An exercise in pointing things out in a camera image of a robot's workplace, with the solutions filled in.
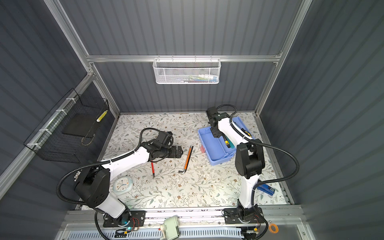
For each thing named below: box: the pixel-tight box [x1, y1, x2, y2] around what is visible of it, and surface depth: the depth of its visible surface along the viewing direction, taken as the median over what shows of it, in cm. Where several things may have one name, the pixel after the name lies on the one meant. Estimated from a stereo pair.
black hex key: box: [178, 146, 194, 174], surface depth 93 cm
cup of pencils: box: [73, 171, 82, 182], surface depth 71 cm
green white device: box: [158, 215, 181, 240], surface depth 68 cm
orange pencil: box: [180, 145, 194, 174], surface depth 95 cm
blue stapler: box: [257, 184, 276, 196], surface depth 80 cm
